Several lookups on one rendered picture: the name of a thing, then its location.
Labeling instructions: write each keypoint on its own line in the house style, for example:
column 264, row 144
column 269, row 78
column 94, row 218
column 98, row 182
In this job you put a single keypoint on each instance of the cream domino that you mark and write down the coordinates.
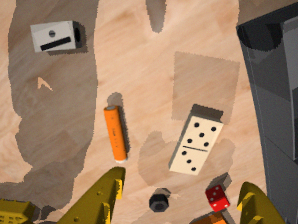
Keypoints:
column 195, row 142

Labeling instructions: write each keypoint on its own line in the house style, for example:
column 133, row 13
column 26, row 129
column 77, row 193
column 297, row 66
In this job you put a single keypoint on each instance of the red die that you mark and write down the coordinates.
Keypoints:
column 217, row 198

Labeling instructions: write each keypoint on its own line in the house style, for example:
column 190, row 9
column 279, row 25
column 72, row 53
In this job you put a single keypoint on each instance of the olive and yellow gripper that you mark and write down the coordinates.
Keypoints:
column 96, row 205

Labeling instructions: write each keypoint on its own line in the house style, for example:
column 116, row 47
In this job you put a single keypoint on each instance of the grey bin with label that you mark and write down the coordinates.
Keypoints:
column 266, row 54

